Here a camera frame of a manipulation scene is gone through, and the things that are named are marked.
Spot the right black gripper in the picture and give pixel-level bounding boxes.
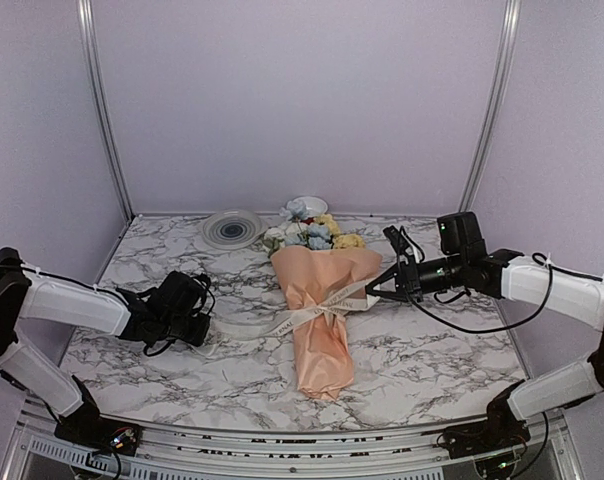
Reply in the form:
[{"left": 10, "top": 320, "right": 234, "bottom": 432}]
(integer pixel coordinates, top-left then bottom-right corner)
[{"left": 365, "top": 253, "right": 466, "bottom": 303}]

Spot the white ribbon strip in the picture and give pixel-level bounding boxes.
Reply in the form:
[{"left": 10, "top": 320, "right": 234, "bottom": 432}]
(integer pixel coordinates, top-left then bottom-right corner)
[{"left": 192, "top": 280, "right": 380, "bottom": 358}]

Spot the yellow fake flower stem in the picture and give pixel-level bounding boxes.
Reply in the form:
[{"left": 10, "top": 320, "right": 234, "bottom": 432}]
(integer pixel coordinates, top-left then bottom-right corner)
[{"left": 308, "top": 214, "right": 366, "bottom": 250}]

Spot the blue fake flower stem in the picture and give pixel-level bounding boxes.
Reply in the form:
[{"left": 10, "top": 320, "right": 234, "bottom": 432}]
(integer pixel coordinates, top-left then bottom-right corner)
[{"left": 281, "top": 200, "right": 314, "bottom": 250}]

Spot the white fake rose stem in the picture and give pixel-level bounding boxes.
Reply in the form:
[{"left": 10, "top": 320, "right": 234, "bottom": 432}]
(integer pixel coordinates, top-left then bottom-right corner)
[{"left": 261, "top": 225, "right": 300, "bottom": 257}]

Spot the peach wrapping paper sheet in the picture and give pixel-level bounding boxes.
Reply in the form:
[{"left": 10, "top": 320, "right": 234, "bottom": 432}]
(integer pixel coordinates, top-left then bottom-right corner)
[{"left": 271, "top": 246, "right": 382, "bottom": 401}]

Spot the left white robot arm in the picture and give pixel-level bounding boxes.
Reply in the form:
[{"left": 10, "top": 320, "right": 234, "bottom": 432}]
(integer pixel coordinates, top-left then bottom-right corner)
[{"left": 0, "top": 247, "right": 215, "bottom": 445}]

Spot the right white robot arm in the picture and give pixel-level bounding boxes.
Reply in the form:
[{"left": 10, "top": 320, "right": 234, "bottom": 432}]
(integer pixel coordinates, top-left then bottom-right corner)
[{"left": 366, "top": 211, "right": 604, "bottom": 448}]

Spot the orange and white bowl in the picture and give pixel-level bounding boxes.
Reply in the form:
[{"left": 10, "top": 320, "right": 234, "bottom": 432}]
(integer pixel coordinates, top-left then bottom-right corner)
[{"left": 293, "top": 196, "right": 328, "bottom": 217}]

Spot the grey striped plate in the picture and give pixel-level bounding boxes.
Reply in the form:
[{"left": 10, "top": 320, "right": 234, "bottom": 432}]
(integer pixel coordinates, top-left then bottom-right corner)
[{"left": 201, "top": 210, "right": 268, "bottom": 250}]

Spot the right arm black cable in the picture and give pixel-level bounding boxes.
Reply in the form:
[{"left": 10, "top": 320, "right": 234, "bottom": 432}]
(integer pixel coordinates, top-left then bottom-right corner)
[{"left": 396, "top": 227, "right": 604, "bottom": 335}]

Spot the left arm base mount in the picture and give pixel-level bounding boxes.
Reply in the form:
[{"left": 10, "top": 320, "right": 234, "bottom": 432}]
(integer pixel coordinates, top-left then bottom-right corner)
[{"left": 54, "top": 404, "right": 142, "bottom": 456}]

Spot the aluminium front rail frame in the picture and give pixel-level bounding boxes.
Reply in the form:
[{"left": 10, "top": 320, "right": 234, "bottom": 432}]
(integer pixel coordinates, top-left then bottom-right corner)
[{"left": 0, "top": 399, "right": 585, "bottom": 479}]

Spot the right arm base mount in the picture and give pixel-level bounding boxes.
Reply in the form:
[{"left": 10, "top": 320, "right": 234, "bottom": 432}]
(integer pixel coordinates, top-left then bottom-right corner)
[{"left": 436, "top": 402, "right": 531, "bottom": 459}]

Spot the right aluminium corner post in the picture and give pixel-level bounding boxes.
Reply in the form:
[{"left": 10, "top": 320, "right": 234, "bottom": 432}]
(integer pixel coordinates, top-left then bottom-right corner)
[{"left": 457, "top": 0, "right": 522, "bottom": 211}]

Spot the aluminium corner post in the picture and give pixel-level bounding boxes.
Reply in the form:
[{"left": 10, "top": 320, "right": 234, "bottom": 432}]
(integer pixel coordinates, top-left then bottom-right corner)
[
  {"left": 77, "top": 0, "right": 135, "bottom": 221},
  {"left": 457, "top": 0, "right": 522, "bottom": 211}
]

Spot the left aluminium corner post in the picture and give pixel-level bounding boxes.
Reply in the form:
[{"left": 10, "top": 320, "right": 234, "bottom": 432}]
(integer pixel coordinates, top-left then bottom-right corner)
[{"left": 77, "top": 0, "right": 135, "bottom": 221}]

